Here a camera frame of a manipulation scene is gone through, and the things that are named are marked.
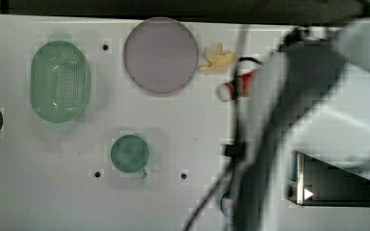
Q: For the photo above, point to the red plush ketchup bottle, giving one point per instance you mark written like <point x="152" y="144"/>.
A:
<point x="228" y="92"/>

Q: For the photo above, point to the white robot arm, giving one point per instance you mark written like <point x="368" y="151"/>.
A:
<point x="308" y="130"/>

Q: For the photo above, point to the yellow plush banana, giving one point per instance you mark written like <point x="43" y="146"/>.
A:
<point x="218" y="58"/>

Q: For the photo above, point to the purple round plate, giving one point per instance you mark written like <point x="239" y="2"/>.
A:
<point x="161" y="55"/>

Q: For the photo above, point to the green cup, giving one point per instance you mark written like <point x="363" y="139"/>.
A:
<point x="130" y="154"/>

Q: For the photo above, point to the blue cup with toys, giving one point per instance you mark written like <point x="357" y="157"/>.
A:
<point x="226" y="206"/>

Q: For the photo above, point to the green perforated colander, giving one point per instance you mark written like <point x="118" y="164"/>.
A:
<point x="60" y="80"/>

